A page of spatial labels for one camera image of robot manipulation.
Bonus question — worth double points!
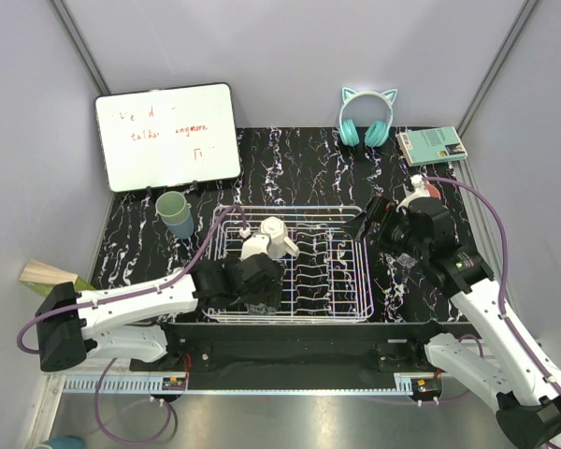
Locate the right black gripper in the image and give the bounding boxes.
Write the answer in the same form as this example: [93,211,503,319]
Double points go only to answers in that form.
[340,195,428,262]

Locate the white faceted mug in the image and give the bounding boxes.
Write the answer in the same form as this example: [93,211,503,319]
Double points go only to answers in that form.
[259,216,299,259]

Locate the clear glass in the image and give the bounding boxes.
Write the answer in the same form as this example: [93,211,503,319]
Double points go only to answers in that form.
[246,304,276,315]
[396,253,418,269]

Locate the pink plastic cup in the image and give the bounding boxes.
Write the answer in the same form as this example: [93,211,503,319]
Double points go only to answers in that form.
[425,183,441,199]

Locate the blue plastic cup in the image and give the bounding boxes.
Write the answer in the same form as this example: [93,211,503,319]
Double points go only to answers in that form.
[161,209,194,239]

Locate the green plastic cup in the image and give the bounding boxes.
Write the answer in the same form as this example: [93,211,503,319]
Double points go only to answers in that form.
[155,191,191,225]

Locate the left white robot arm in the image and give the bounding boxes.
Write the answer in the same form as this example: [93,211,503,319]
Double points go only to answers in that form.
[36,253,284,372]

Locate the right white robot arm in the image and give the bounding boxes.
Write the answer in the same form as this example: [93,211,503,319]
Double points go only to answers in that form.
[344,195,561,448]

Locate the teal cat-ear headphones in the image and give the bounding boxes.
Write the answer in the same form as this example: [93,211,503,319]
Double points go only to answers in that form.
[338,87,398,148]

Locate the teal paperback book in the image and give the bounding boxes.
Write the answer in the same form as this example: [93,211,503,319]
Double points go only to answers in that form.
[396,126,468,167]

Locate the white dry-erase board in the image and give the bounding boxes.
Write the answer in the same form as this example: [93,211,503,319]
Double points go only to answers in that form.
[94,82,240,193]

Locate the green box with wood top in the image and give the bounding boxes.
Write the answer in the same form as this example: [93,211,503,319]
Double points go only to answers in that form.
[19,260,94,297]

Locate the blue round object at bottom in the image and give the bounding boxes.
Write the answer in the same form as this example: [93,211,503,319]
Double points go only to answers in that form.
[33,436,87,449]

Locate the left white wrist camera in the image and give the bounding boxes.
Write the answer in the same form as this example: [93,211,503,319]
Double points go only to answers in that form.
[240,231,271,260]

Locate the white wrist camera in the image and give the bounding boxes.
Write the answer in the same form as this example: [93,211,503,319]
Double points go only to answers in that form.
[400,174,431,207]
[240,231,271,260]

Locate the white wire dish rack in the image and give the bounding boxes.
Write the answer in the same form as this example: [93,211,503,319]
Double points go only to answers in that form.
[203,205,375,325]

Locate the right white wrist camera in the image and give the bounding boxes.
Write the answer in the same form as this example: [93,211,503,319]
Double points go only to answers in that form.
[400,174,431,207]

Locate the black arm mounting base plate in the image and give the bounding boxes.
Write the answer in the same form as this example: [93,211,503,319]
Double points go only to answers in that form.
[129,321,477,392]

